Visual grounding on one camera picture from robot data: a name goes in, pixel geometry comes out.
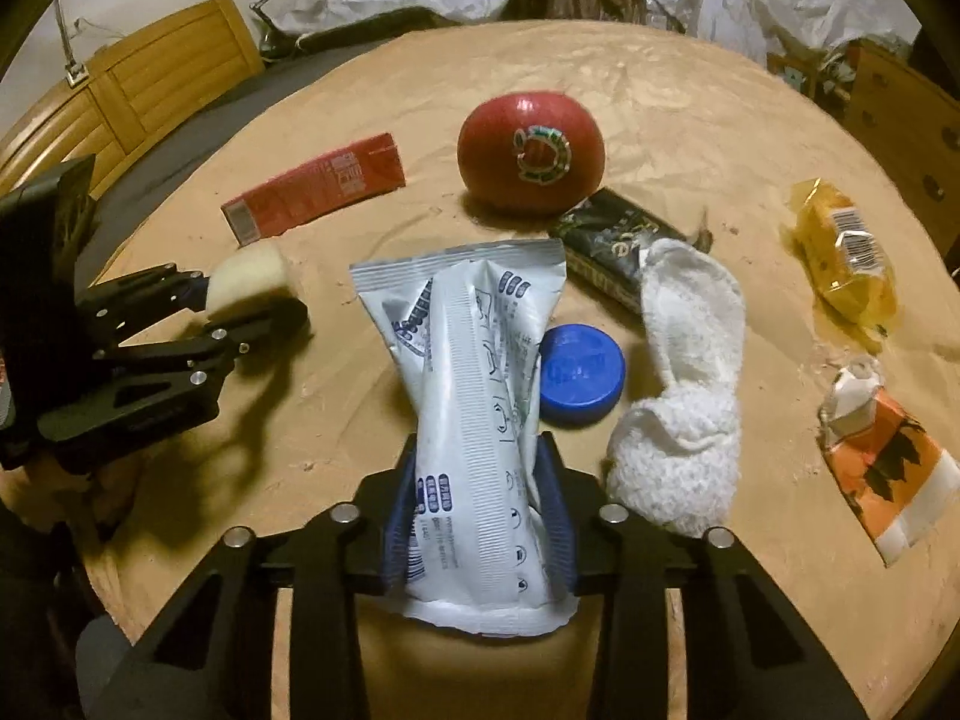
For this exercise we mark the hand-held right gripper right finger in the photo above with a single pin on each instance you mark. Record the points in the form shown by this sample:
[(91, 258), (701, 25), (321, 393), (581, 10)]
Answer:
[(559, 532)]

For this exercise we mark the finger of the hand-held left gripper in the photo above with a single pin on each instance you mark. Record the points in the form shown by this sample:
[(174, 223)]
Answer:
[(225, 345), (150, 292)]

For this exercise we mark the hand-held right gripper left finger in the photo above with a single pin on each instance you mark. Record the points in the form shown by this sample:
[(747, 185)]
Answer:
[(397, 532)]

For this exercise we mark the pale foam sponge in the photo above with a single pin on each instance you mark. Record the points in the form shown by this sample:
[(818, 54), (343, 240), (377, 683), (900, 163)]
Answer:
[(251, 277)]

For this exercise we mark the blue bottle cap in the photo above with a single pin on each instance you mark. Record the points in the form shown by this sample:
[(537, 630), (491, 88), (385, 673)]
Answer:
[(581, 375)]

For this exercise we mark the white foil pouch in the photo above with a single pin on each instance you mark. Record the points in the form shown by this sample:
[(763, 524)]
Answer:
[(465, 360)]

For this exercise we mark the white sock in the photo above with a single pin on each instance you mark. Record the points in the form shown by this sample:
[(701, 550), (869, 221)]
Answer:
[(690, 360)]

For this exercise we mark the black packet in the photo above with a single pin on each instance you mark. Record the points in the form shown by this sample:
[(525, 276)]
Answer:
[(600, 240)]

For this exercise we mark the orange white packet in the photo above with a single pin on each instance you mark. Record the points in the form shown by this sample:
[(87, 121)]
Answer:
[(885, 465)]

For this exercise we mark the red flat box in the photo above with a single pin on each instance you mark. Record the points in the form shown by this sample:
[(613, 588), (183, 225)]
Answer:
[(307, 191)]

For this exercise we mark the wooden headboard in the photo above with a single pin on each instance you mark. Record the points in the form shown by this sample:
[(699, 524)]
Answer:
[(150, 82)]

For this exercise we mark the red apple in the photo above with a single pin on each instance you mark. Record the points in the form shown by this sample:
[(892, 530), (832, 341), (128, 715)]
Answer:
[(495, 157)]

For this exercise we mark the yellow snack packet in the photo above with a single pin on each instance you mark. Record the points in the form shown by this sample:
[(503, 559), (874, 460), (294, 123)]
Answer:
[(844, 262)]

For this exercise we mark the small wooden chair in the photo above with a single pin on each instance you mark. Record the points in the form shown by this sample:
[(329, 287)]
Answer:
[(791, 67)]

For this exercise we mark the wooden dresser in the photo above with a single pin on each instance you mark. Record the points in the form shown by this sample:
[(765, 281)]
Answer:
[(915, 127)]

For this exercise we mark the white switch box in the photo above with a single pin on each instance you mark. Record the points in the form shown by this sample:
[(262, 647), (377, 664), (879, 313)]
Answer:
[(76, 76)]

